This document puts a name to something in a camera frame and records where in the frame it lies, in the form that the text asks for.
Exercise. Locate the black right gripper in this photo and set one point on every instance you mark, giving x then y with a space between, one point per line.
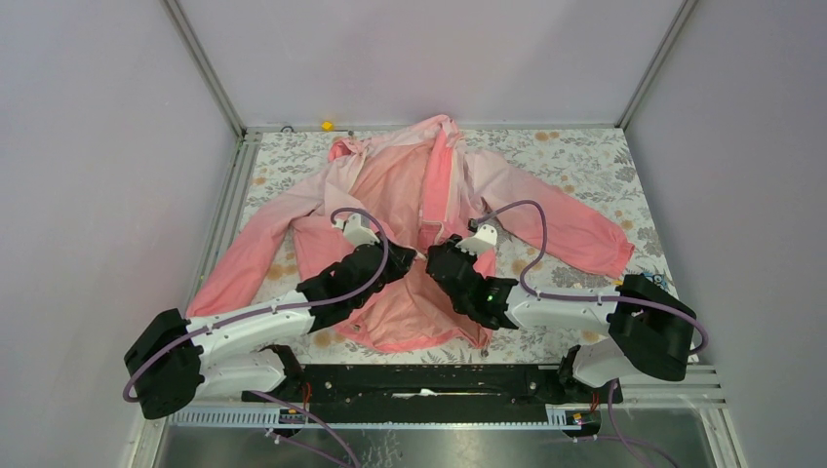
450 246

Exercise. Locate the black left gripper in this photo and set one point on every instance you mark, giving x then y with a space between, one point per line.
401 259

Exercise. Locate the pink zip-up jacket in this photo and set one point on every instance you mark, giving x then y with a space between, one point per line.
423 184

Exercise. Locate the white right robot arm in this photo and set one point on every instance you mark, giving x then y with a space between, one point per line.
645 329

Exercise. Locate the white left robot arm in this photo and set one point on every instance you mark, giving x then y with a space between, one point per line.
175 360

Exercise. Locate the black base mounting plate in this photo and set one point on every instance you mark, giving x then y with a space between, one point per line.
441 394

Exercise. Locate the small owl figurine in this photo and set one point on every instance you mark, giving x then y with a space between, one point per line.
657 279

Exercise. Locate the floral patterned table mat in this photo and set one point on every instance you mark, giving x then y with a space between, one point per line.
594 166

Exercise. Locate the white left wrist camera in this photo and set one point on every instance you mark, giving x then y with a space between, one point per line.
357 230

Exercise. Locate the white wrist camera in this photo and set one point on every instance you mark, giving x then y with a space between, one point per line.
482 241
357 230

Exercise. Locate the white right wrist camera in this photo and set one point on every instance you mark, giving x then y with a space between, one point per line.
482 241

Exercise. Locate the aluminium frame rail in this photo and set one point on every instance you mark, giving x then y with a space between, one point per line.
199 56

